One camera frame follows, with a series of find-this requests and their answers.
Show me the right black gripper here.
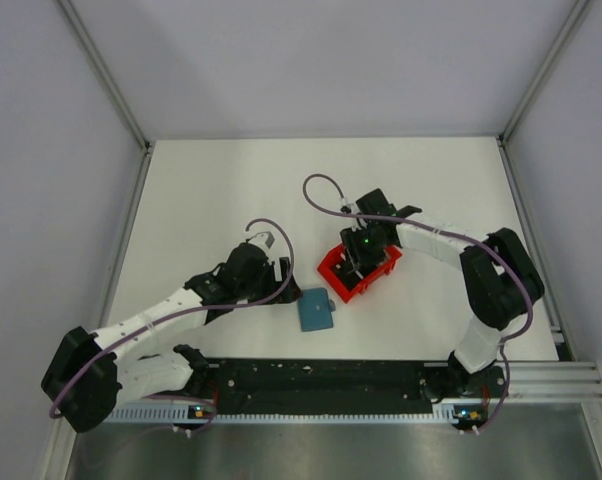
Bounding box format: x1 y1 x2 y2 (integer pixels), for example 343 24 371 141
341 223 386 274

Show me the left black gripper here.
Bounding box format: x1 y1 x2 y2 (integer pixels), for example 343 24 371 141
237 257 302 305

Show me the blue leather card holder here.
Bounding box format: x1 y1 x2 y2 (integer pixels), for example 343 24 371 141
297 288 336 333

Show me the red plastic bin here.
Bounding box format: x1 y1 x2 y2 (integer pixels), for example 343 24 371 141
317 244 402 303

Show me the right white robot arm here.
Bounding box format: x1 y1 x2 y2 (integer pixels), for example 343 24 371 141
341 188 545 396

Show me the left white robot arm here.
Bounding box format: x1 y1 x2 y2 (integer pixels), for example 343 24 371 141
41 232 300 433

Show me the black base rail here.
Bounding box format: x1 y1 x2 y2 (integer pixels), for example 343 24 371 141
200 357 462 415

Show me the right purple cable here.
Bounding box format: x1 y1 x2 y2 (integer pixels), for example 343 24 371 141
301 173 535 434

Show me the purple cable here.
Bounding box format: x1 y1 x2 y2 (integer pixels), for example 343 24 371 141
48 218 296 419
301 173 535 434

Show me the grey slotted cable duct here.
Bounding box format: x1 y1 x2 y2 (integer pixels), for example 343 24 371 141
105 401 479 425

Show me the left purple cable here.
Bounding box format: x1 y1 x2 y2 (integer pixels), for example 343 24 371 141
48 218 296 419

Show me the aluminium frame rail right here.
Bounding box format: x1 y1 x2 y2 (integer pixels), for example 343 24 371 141
507 361 602 403

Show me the left aluminium frame post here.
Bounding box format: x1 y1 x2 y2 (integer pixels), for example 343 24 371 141
53 0 151 152

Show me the aluminium frame post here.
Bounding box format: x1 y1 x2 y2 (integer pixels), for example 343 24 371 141
498 0 595 148
53 0 151 152

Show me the right aluminium frame post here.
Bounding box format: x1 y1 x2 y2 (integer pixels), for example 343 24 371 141
498 0 595 148

